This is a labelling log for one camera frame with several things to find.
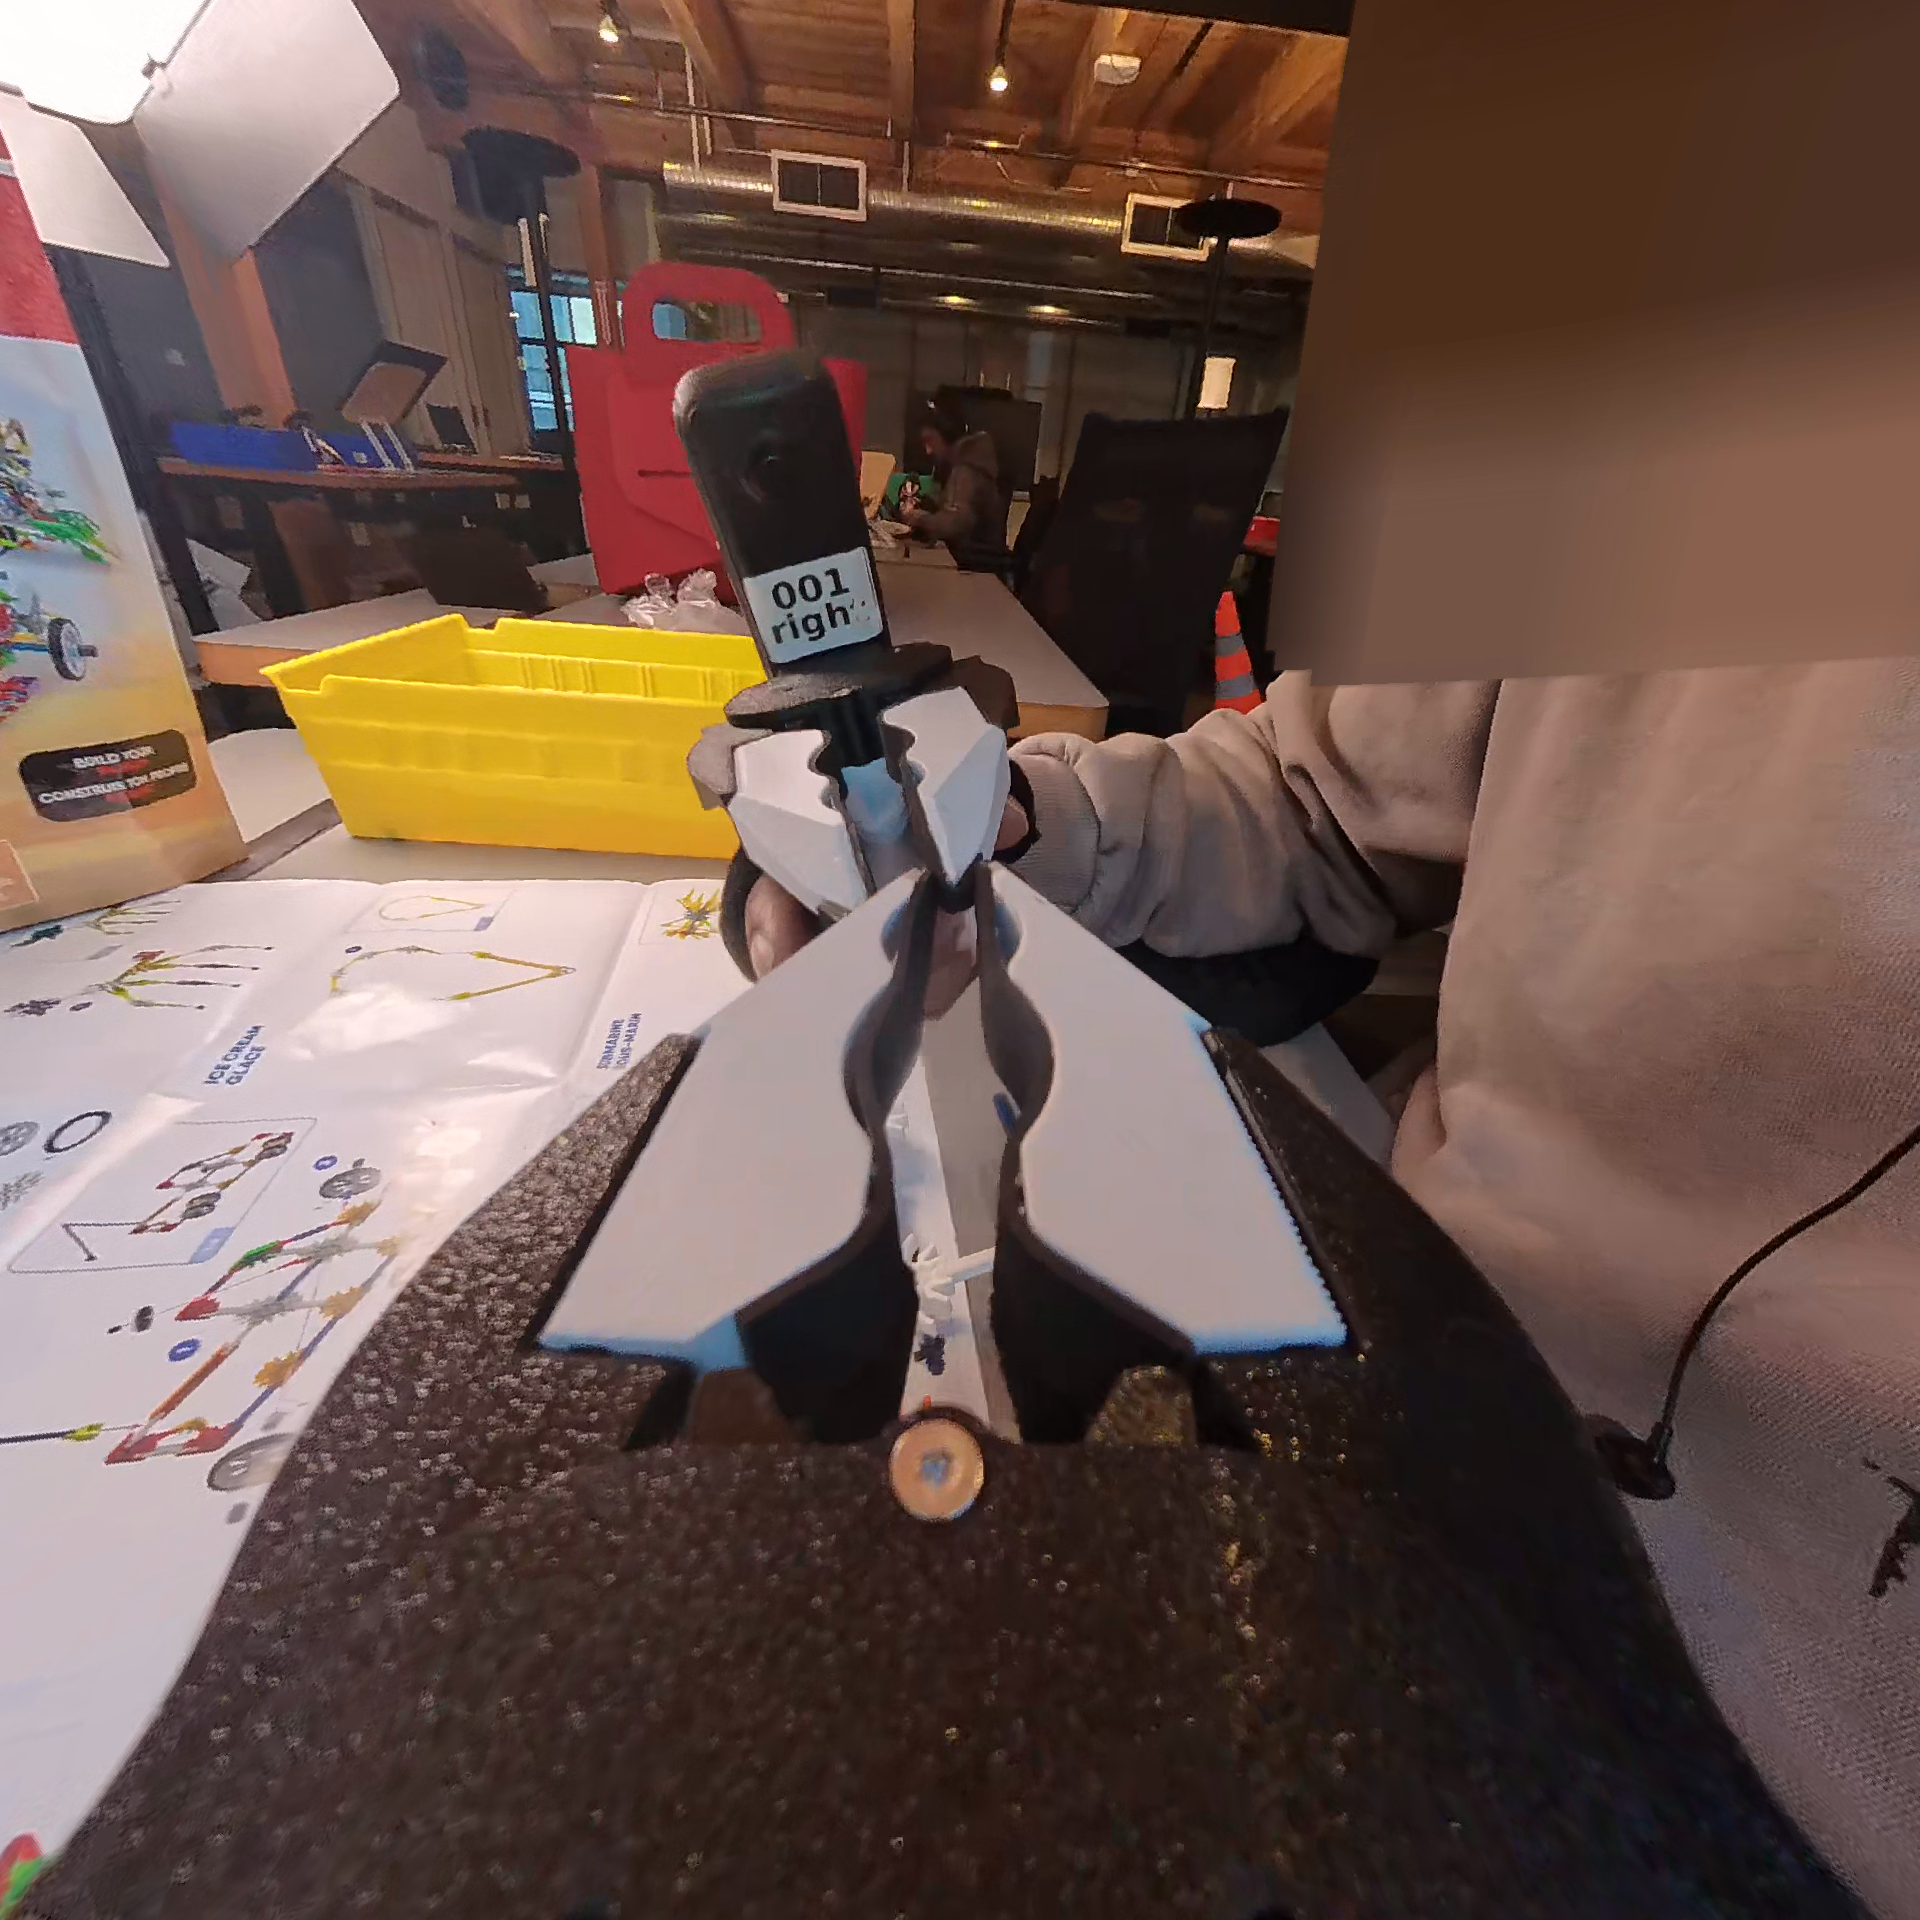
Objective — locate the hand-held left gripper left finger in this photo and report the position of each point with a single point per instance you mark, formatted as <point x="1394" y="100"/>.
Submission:
<point x="706" y="1200"/>

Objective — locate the red box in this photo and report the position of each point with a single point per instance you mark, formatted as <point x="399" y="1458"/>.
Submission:
<point x="645" y="451"/>

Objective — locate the black rounded object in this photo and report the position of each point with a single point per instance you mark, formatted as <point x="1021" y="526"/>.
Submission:
<point x="1259" y="985"/>

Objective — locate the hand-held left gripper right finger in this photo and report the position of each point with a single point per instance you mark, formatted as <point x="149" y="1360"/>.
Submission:
<point x="1186" y="1200"/>

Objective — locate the black office chair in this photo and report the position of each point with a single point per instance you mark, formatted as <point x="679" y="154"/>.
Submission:
<point x="1170" y="555"/>

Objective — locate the white instruction sheet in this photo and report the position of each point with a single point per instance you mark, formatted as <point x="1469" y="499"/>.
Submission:
<point x="300" y="1200"/>

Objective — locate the clear plastic bag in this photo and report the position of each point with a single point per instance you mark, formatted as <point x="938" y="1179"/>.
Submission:
<point x="675" y="601"/>

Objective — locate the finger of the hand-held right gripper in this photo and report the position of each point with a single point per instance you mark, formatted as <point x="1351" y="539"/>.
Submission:
<point x="956" y="796"/>
<point x="795" y="825"/>

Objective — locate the person's right forearm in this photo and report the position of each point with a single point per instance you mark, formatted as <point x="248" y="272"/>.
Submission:
<point x="1259" y="812"/>

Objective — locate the orange traffic cone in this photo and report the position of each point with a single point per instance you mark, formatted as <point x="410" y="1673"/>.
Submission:
<point x="1235" y="653"/>

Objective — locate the yellow plastic bin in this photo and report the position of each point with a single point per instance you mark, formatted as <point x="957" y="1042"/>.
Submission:
<point x="511" y="736"/>

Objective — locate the person's upper body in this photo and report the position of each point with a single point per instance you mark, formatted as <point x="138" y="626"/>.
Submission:
<point x="1680" y="1200"/>

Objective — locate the white paper on clipboard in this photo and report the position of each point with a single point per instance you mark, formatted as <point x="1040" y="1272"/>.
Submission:
<point x="269" y="105"/>

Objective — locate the toy packaging bag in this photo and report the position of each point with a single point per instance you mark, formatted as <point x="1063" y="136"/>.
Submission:
<point x="92" y="601"/>

